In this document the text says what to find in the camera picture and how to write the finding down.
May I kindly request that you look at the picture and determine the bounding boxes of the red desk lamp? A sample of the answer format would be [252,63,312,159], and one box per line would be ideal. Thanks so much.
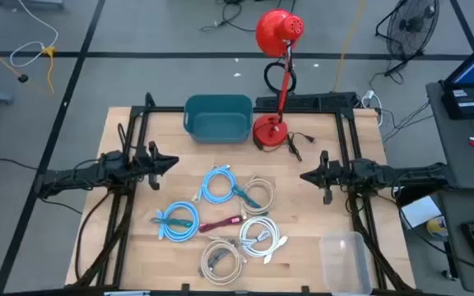
[252,8,305,148]

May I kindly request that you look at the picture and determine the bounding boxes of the grey short cable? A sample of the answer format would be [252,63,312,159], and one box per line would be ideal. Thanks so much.
[197,238,240,277]

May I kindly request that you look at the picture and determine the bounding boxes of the black tangled floor cables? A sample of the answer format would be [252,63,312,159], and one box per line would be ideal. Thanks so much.
[199,0,300,34]

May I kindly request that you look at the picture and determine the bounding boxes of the clear plastic container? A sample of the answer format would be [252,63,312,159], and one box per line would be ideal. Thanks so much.
[318,231,373,296]

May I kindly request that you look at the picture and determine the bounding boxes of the black perforated power strip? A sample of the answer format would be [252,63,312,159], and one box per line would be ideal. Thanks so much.
[255,91,358,111]

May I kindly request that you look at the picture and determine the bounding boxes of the teal plastic bin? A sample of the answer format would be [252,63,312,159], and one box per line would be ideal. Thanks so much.
[183,94,254,145]

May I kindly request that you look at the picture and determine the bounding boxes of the white plug with cable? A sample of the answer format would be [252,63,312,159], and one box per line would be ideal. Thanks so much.
[360,89,385,127]

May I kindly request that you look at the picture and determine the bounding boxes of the black aluminium table frame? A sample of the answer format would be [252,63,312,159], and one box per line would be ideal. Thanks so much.
[66,92,417,296]

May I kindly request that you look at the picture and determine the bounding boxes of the blue HDMI cable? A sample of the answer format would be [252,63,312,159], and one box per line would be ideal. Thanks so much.
[156,200,201,243]
[197,164,240,206]

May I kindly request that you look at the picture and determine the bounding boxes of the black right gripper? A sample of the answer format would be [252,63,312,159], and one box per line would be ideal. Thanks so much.
[300,150,352,206]

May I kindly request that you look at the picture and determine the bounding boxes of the maroon short cable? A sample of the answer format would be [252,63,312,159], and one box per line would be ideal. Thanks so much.
[198,215,244,234]

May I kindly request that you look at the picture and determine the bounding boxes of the white paper sheet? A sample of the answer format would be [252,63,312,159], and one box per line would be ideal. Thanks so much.
[400,195,443,229]

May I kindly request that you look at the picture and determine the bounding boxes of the white floor cable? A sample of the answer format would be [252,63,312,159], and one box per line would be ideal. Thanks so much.
[9,0,60,69]

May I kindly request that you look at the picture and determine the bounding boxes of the black floor fan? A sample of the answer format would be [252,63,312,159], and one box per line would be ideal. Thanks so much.
[374,0,442,77]

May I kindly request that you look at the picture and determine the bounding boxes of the black lamp power cord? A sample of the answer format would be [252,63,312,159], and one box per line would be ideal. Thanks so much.
[255,131,316,162]

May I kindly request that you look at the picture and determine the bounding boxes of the yellow hanging cord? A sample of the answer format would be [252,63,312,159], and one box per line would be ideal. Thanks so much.
[0,35,57,96]
[332,0,366,94]

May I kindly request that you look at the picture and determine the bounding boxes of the yellow and blue roll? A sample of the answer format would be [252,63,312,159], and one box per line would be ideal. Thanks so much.
[425,215,450,242]

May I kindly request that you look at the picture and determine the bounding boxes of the black mini computer box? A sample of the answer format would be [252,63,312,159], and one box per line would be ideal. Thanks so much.
[440,86,474,121]

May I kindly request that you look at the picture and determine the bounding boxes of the teal short cable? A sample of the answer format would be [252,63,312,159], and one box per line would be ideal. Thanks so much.
[231,184,263,210]
[150,216,195,228]

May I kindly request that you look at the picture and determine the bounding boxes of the black coiled floor cable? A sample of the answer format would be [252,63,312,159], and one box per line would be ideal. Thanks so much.
[263,61,298,95]

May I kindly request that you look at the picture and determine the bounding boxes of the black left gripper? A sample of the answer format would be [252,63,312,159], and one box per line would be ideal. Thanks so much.
[132,141,179,192]

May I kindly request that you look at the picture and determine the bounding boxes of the grey desk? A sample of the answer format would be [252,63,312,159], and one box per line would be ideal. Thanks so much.
[436,187,474,295]
[425,81,474,192]

